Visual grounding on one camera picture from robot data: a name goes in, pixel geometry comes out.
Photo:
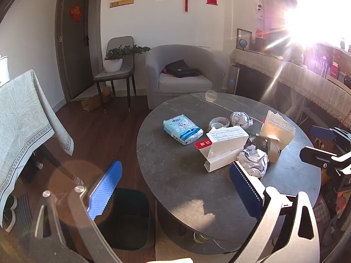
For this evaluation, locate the round dark marble table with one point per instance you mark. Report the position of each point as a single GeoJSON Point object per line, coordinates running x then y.
{"type": "Point", "coordinates": [178, 175]}

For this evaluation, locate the potted plant in white pot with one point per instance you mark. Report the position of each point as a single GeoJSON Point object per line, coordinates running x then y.
{"type": "Point", "coordinates": [113, 65]}

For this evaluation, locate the white paper ball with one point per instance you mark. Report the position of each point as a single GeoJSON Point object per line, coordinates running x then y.
{"type": "Point", "coordinates": [240, 119]}
{"type": "Point", "coordinates": [252, 161]}

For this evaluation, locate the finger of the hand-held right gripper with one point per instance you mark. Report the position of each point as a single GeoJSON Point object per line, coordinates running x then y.
{"type": "Point", "coordinates": [323, 133]}
{"type": "Point", "coordinates": [315, 154]}

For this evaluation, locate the dark table leg with sock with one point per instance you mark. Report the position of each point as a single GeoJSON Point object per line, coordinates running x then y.
{"type": "Point", "coordinates": [54, 159]}

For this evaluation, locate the cardboard box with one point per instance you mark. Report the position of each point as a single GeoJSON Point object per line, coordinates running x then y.
{"type": "Point", "coordinates": [92, 104]}

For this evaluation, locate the dark green trash bin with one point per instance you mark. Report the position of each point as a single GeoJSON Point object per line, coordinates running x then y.
{"type": "Point", "coordinates": [129, 219]}

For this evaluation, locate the small dark printed box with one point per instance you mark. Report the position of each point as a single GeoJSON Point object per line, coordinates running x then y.
{"type": "Point", "coordinates": [260, 143]}

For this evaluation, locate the grey dining chair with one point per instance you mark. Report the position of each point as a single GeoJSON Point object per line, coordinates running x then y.
{"type": "Point", "coordinates": [120, 43]}

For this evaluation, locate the dark grey door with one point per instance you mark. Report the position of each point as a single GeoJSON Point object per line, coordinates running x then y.
{"type": "Point", "coordinates": [75, 60]}

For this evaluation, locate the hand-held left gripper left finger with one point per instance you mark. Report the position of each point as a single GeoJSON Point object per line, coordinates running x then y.
{"type": "Point", "coordinates": [105, 189]}

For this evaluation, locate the dark low cabinet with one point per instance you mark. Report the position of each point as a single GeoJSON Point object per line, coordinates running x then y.
{"type": "Point", "coordinates": [252, 82]}

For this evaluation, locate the small red flags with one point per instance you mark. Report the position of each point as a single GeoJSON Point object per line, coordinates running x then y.
{"type": "Point", "coordinates": [262, 33]}

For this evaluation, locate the pale patterned tablecloth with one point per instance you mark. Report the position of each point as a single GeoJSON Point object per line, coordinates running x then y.
{"type": "Point", "coordinates": [22, 115]}

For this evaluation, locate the white carton with red label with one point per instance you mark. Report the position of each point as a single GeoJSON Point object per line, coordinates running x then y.
{"type": "Point", "coordinates": [224, 148]}

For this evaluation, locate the grey striped doormat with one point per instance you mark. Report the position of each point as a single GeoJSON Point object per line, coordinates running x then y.
{"type": "Point", "coordinates": [23, 216]}

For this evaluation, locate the white security camera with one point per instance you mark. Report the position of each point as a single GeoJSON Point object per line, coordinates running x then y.
{"type": "Point", "coordinates": [259, 8]}

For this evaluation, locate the white ceramic jar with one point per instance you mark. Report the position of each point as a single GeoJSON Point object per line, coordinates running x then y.
{"type": "Point", "coordinates": [3, 70]}

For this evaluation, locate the torn beige paper box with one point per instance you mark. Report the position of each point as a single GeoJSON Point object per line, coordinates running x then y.
{"type": "Point", "coordinates": [277, 130]}

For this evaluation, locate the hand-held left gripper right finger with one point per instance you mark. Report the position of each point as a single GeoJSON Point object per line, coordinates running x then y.
{"type": "Point", "coordinates": [245, 194]}

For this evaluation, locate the blue white tissue packet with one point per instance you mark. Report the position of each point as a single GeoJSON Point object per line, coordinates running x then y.
{"type": "Point", "coordinates": [182, 128]}

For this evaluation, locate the beige lace cabinet cloth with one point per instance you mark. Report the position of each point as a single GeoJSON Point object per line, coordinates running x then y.
{"type": "Point", "coordinates": [301, 79]}

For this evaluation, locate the black bag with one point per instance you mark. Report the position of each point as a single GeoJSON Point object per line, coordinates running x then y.
{"type": "Point", "coordinates": [181, 68]}

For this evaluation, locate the brown cardboard piece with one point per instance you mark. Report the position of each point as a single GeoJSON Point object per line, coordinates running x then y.
{"type": "Point", "coordinates": [274, 153]}

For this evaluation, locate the small blue globe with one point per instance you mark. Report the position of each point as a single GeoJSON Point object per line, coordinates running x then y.
{"type": "Point", "coordinates": [243, 43]}

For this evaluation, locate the wooden picture frame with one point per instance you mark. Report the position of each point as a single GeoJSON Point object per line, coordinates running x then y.
{"type": "Point", "coordinates": [248, 34]}

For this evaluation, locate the red diamond door decoration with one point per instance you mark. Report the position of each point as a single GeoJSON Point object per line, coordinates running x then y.
{"type": "Point", "coordinates": [76, 13]}

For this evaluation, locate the dark shoe with white sole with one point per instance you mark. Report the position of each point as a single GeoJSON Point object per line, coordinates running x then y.
{"type": "Point", "coordinates": [11, 205]}
{"type": "Point", "coordinates": [9, 222]}

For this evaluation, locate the grey armchair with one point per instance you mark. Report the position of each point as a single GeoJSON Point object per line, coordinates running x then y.
{"type": "Point", "coordinates": [186, 83]}

